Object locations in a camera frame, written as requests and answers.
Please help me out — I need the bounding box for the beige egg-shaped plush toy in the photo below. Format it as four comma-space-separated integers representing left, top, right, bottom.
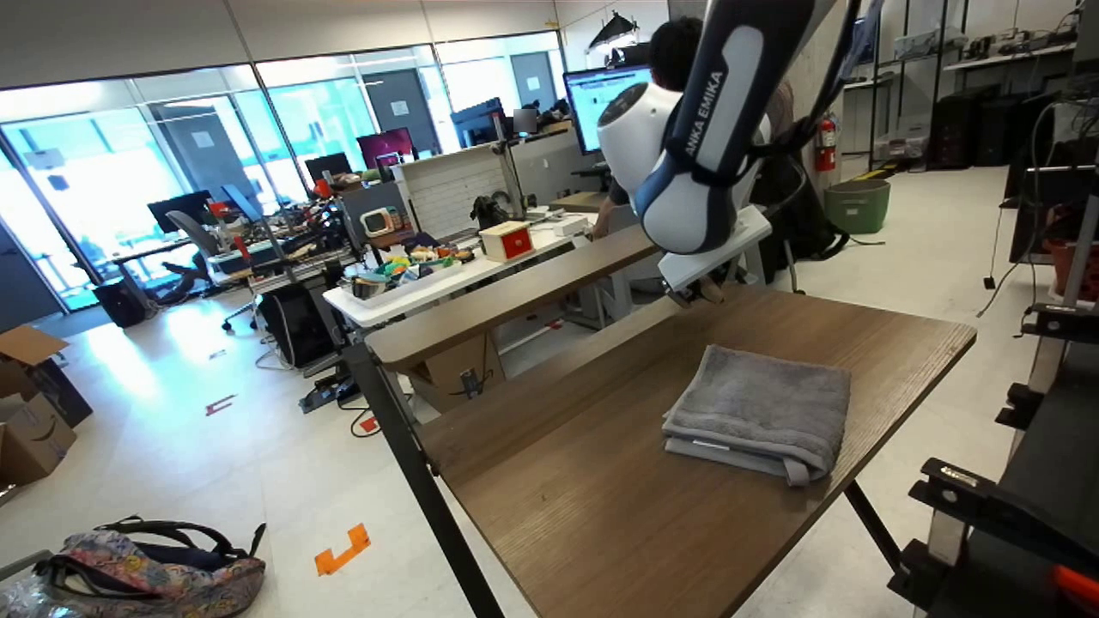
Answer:
685, 278, 734, 310

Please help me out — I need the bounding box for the grey cloth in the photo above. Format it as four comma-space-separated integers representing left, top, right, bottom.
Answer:
661, 341, 857, 490

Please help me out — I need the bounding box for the colourful toy pile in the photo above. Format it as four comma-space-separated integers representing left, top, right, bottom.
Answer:
374, 236, 480, 292

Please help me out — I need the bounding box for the long wooden side table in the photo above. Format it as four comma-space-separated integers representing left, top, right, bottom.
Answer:
360, 219, 667, 370

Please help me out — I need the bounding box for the small red box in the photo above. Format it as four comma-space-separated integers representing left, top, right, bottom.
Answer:
478, 216, 541, 263

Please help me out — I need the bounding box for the cardboard box under desk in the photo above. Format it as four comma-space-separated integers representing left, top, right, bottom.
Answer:
410, 325, 510, 415

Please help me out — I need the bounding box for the white desk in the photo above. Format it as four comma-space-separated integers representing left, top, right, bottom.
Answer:
320, 205, 602, 336

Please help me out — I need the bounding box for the black desktop device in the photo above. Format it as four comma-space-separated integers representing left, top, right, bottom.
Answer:
466, 184, 524, 233

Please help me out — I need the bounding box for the white partition panel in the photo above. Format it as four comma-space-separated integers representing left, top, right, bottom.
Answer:
392, 143, 524, 243

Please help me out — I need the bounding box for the blue screen monitor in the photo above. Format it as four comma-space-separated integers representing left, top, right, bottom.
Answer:
446, 97, 510, 150

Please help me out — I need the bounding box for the lit computer monitor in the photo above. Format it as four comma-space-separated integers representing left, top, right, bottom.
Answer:
564, 62, 632, 158

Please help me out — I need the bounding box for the grey plastic chair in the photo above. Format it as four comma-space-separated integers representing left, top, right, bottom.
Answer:
732, 201, 805, 294

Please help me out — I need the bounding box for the magenta screen monitor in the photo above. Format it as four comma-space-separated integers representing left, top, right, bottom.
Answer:
354, 127, 418, 175

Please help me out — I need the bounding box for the black backpack under desk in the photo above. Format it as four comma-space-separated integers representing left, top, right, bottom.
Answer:
253, 280, 352, 374

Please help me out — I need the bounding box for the standing person in dark clothes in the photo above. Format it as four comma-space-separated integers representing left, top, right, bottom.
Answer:
753, 80, 833, 267

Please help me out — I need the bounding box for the black bag beside chair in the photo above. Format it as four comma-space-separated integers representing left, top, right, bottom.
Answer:
789, 209, 853, 263

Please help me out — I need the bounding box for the red fire extinguisher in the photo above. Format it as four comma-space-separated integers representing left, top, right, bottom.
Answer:
811, 110, 842, 177

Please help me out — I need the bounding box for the green plastic bin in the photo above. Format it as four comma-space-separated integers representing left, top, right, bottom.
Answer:
822, 175, 892, 236

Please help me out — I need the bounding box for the black office chair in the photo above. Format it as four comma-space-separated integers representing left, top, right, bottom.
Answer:
145, 189, 237, 310

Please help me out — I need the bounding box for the metal table leg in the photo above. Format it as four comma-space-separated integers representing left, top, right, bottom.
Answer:
842, 477, 909, 576

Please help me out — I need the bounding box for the black waste bin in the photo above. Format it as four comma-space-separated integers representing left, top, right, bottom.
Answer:
89, 274, 150, 334

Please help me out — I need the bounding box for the colourful patterned backpack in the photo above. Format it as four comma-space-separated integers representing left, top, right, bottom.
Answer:
26, 516, 272, 618

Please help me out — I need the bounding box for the metal storage shelf rack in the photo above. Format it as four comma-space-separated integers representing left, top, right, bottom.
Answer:
857, 0, 1086, 175

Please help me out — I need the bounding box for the brown cardboard box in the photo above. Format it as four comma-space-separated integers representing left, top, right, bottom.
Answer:
0, 324, 97, 434
0, 393, 83, 490

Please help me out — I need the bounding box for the black clamp with orange handle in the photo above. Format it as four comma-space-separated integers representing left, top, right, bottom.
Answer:
908, 453, 1099, 610

